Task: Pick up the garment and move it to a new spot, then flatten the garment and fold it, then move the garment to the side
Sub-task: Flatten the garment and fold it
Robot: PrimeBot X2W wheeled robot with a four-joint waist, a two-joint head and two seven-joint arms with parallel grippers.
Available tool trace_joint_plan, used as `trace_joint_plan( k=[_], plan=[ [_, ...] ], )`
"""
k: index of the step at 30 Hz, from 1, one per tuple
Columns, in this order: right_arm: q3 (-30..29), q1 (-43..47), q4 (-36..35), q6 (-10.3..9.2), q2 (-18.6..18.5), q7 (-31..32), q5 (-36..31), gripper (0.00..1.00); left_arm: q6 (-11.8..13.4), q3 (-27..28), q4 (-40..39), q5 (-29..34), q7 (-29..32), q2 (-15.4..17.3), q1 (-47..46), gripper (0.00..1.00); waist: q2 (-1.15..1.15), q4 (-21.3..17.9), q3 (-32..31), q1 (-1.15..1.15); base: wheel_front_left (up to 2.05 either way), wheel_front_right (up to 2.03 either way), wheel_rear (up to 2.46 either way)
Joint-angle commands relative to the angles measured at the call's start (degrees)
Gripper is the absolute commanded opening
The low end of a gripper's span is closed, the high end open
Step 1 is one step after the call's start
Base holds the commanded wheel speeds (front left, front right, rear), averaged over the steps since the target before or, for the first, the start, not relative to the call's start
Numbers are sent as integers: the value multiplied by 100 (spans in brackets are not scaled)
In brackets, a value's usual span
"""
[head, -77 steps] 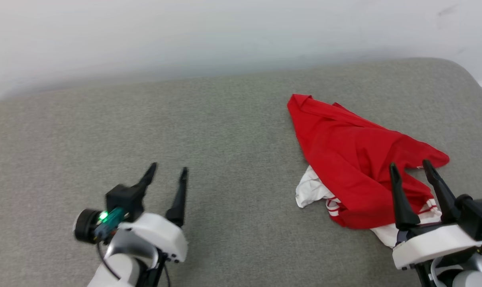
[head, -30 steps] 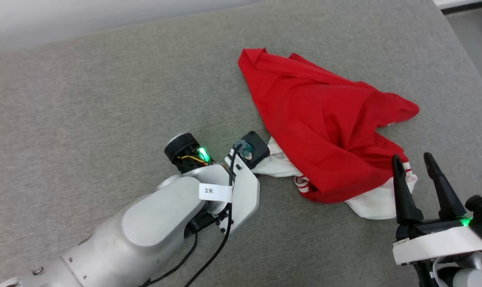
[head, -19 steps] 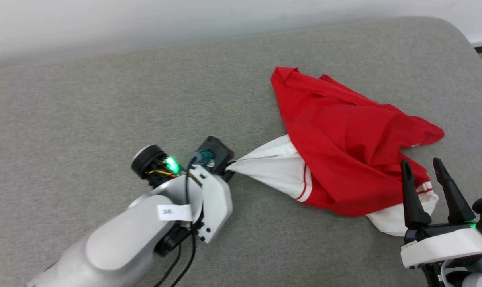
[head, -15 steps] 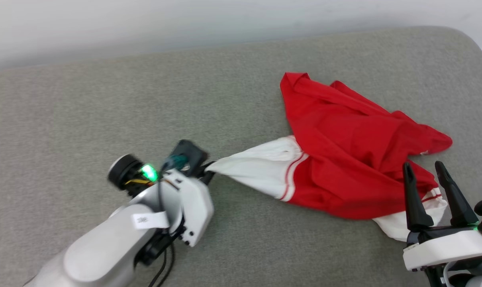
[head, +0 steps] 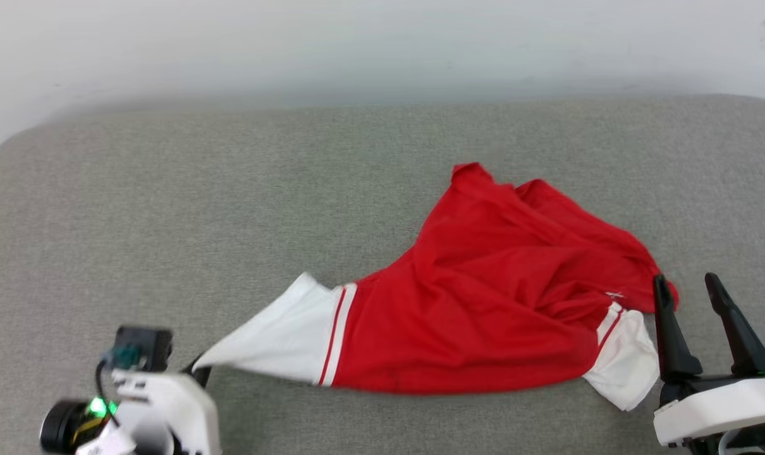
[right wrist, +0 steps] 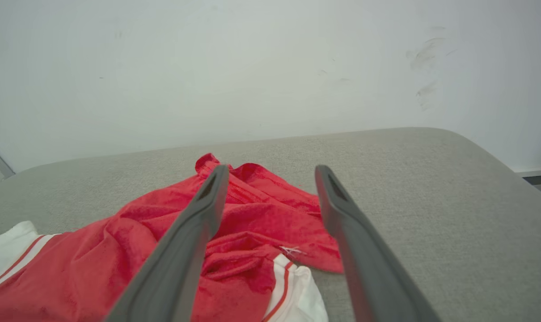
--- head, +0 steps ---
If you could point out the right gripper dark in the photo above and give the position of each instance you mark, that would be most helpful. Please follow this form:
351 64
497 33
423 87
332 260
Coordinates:
692 384

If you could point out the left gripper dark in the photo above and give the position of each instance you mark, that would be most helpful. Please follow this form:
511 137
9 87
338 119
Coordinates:
63 428

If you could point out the red and white basketball jersey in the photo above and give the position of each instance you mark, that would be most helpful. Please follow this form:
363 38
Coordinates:
483 284

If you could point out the left wrist white camera bracket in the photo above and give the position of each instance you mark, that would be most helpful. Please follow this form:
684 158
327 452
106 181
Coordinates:
174 411

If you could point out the wrist white camera bracket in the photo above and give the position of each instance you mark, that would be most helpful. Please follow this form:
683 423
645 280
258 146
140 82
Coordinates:
717 411
174 411

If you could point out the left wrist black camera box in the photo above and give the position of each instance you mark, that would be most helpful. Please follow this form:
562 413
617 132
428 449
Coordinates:
148 346

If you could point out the right wrist white camera bracket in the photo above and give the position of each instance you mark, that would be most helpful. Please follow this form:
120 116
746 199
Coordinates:
717 411

